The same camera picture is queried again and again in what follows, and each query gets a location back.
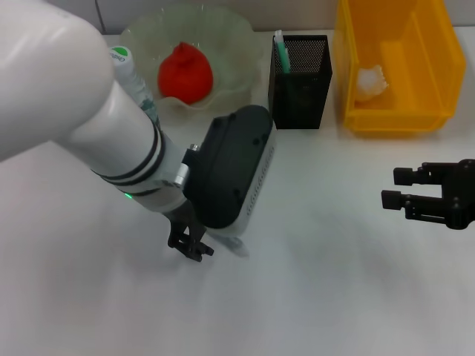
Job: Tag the white paper ball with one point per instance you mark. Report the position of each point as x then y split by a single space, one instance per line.
371 83

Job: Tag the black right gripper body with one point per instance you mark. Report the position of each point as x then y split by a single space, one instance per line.
460 196

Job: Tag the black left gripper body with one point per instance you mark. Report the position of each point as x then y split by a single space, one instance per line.
182 222

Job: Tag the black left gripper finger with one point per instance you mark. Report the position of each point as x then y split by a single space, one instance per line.
205 247
191 252

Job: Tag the black mesh pen holder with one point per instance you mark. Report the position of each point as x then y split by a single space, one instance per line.
311 100

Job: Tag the gray marker pen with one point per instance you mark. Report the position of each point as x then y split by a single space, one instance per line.
234 246

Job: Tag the yellow plastic bin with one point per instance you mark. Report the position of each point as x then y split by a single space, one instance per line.
401 122

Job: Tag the green utility knife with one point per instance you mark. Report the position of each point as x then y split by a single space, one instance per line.
284 52

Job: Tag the red-orange toy orange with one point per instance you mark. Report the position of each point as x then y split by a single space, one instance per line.
185 78

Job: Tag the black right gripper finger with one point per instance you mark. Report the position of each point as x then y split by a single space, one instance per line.
412 205
419 175

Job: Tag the translucent wavy fruit plate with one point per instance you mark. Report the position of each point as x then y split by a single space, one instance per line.
230 48

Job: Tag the clear green-label water bottle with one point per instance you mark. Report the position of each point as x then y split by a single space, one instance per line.
137 89

